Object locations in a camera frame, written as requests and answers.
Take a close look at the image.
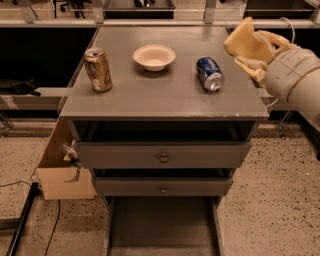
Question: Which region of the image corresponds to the black floor cable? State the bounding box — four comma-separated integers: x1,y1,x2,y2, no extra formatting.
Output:
0,180,62,256

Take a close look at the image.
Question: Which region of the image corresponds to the black object on shelf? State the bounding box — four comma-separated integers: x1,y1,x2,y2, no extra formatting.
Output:
0,79,41,96

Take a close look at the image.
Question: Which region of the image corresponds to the yellow sponge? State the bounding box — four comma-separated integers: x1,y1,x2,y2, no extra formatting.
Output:
224,17,274,64

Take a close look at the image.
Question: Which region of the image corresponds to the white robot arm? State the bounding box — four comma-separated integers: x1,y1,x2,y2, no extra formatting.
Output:
231,30,320,130

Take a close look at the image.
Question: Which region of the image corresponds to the grey drawer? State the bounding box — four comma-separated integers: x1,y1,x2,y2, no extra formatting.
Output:
103,197,225,256
76,142,251,169
95,177,233,196

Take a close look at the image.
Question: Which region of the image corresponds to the black metal floor bar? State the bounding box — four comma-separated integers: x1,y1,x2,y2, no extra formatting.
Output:
6,182,39,256

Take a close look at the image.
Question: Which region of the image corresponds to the gold soda can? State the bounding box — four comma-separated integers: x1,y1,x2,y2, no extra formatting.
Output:
84,47,112,92

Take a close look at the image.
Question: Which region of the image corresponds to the metal shelf bracket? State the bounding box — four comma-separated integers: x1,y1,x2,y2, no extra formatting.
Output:
276,111,293,139

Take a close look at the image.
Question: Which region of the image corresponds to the grey top drawer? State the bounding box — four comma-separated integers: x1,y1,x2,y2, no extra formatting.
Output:
76,142,251,169

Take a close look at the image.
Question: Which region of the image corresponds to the white bowl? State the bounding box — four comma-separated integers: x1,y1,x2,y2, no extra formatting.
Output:
133,45,176,72

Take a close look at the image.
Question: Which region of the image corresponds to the grey drawer cabinet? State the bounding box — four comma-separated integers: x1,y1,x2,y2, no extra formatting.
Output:
57,25,272,256

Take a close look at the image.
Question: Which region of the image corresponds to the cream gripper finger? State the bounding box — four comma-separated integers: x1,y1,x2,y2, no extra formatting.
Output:
234,56,267,83
255,30,297,54

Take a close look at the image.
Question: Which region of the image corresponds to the cardboard box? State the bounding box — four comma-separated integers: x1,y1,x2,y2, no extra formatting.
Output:
37,119,96,200

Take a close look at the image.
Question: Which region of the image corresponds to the blue soda can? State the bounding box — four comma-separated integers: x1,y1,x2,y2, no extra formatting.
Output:
196,57,224,92

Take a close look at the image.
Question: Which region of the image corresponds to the grey middle drawer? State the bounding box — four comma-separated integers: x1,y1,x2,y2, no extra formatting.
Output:
95,177,233,196

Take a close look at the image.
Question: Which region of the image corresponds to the grey bottom drawer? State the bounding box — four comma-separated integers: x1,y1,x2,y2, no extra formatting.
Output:
103,197,225,256

